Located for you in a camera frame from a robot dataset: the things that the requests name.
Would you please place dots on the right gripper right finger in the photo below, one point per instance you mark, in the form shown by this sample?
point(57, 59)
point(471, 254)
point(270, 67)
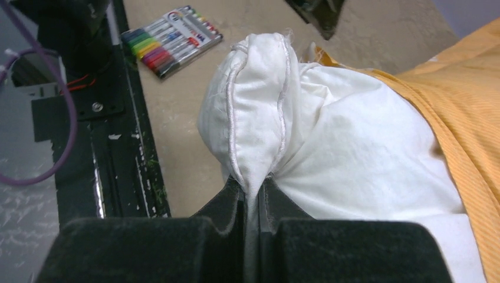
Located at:
point(294, 247)

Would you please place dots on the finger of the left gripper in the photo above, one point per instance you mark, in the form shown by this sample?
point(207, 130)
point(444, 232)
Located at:
point(322, 14)

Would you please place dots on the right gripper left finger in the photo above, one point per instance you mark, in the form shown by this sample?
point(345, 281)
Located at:
point(206, 247)

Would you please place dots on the white pillow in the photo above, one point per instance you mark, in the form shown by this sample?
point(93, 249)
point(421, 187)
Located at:
point(258, 119)

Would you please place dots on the orange Mickey Mouse pillowcase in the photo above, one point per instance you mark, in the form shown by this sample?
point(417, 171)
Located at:
point(461, 97)

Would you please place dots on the colourful marker pack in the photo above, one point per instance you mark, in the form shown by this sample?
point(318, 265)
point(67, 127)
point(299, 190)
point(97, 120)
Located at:
point(173, 41)

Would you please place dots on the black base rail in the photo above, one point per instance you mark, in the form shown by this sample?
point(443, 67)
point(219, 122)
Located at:
point(76, 144)

